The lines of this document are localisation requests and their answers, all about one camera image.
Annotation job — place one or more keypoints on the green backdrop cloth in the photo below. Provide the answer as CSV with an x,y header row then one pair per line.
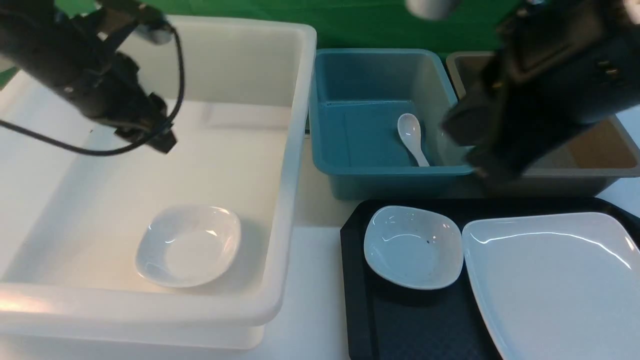
x,y
363,23

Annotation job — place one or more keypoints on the brown plastic bin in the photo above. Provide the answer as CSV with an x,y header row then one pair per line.
x,y
585,166

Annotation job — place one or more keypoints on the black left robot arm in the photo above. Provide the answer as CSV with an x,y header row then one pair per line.
x,y
78,58

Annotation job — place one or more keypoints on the teal plastic bin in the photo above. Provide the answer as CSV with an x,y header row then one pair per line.
x,y
356,99

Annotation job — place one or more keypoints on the large white square plate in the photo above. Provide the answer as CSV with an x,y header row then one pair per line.
x,y
557,287

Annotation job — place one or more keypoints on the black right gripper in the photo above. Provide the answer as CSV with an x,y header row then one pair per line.
x,y
563,67

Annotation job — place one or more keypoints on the white square bowl with speck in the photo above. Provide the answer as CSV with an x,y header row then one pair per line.
x,y
414,248

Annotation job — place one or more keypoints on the black serving tray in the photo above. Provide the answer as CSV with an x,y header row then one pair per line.
x,y
387,322

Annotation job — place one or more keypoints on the white ceramic spoon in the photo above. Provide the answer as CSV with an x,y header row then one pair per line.
x,y
410,133

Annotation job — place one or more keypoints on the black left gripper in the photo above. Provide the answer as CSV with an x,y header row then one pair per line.
x,y
108,90

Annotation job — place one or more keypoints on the large white plastic tub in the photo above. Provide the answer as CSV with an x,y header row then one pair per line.
x,y
71,225

